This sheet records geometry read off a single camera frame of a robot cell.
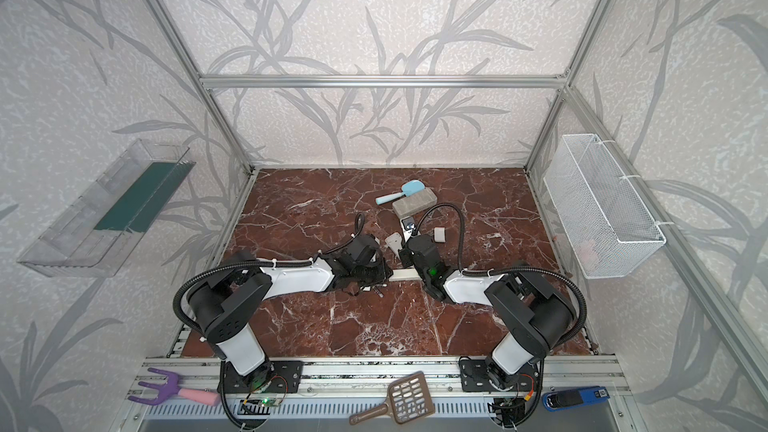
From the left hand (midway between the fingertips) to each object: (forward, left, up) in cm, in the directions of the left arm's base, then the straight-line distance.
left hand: (398, 266), depth 89 cm
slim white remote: (-2, -2, -1) cm, 3 cm away
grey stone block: (+24, -5, -1) cm, 25 cm away
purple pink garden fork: (-31, +55, -4) cm, 64 cm away
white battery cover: (+14, -14, -5) cm, 20 cm away
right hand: (+10, -3, +6) cm, 12 cm away
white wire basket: (-6, -43, +32) cm, 54 cm away
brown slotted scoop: (-33, -3, -3) cm, 33 cm away
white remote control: (+10, +1, -4) cm, 11 cm away
